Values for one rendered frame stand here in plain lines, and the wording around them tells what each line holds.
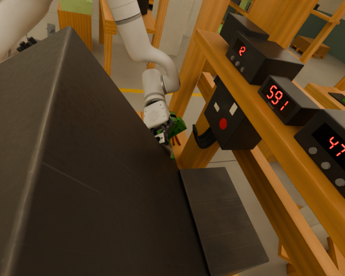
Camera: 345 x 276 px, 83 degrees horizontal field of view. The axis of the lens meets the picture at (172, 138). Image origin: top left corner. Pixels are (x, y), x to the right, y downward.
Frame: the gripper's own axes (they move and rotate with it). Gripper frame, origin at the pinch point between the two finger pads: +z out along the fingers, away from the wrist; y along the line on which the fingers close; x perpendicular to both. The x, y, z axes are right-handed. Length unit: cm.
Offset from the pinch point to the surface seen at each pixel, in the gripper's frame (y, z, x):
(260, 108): 33.4, 8.4, -14.6
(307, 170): 36.2, 23.9, -17.8
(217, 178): 15.0, 16.4, 8.0
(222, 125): 23.1, 4.1, -3.9
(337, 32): 509, -641, 848
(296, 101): 39.7, 10.4, -16.3
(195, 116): -36, -117, 194
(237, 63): 32.7, -8.6, -11.2
